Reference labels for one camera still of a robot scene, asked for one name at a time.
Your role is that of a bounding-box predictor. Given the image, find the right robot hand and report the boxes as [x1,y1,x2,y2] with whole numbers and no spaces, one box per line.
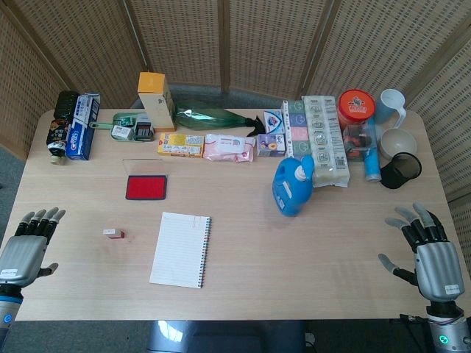
[378,202,465,303]

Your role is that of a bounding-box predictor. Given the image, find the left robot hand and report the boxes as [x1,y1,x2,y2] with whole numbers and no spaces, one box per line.
[0,207,66,288]

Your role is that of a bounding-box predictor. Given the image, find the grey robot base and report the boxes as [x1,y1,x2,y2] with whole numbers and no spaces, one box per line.
[146,319,306,353]

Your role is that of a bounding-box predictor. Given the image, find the white spiral notebook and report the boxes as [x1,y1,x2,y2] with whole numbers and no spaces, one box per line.
[149,211,213,290]

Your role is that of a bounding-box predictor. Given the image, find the black mesh pen cup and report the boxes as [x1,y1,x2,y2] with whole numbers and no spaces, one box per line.
[378,152,422,190]

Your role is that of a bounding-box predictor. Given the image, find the blue cylindrical tube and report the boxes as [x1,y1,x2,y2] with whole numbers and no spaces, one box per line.
[362,117,383,184]

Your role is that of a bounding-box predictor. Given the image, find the beige bowl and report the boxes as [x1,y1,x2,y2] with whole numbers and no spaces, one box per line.
[378,127,418,161]

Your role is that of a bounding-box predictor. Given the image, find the red ink pad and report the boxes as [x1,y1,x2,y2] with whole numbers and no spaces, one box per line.
[122,158,169,202]

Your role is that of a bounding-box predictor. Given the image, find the blue toothpaste box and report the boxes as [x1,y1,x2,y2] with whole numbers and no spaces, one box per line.
[65,91,102,161]

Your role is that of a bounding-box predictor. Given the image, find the clear plastic snack box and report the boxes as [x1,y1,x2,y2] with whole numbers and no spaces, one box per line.
[342,123,372,162]

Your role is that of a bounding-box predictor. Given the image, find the small white box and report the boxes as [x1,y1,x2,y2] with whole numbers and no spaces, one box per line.
[112,124,134,140]

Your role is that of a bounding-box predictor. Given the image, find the green plastic tray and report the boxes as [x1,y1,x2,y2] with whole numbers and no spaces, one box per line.
[90,112,155,143]

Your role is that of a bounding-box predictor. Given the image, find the blue detergent bottle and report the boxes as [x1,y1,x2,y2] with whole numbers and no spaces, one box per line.
[271,154,316,218]

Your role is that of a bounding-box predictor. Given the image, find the light blue mug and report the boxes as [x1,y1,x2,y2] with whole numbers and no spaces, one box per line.
[374,88,408,129]

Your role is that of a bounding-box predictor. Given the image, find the long white sponge package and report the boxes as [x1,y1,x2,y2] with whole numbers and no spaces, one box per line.
[301,94,351,189]

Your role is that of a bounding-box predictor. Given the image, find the orange lid snack jar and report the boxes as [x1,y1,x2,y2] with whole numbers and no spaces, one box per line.
[337,89,377,128]

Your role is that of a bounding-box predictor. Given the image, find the flat yellow box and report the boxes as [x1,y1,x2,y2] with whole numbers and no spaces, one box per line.
[157,132,205,159]

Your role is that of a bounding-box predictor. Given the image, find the pastel tissue multipack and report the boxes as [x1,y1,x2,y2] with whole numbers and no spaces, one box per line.
[280,99,314,161]

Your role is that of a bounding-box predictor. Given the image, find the tall yellow carton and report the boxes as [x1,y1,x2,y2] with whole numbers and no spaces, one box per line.
[137,71,177,133]

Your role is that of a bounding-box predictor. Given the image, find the small purple box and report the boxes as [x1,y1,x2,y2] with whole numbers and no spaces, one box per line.
[256,132,287,158]

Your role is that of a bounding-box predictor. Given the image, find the white blue soap box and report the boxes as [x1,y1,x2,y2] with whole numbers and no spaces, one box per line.
[262,109,285,135]

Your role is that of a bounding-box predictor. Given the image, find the green plastic spray bottle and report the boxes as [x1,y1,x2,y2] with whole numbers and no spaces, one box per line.
[173,101,266,137]

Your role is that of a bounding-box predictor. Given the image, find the pink wet wipes pack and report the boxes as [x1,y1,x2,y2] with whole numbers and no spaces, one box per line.
[202,132,256,163]

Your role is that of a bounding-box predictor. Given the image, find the wooden perforated folding screen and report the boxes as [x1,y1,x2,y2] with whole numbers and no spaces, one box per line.
[0,0,471,236]

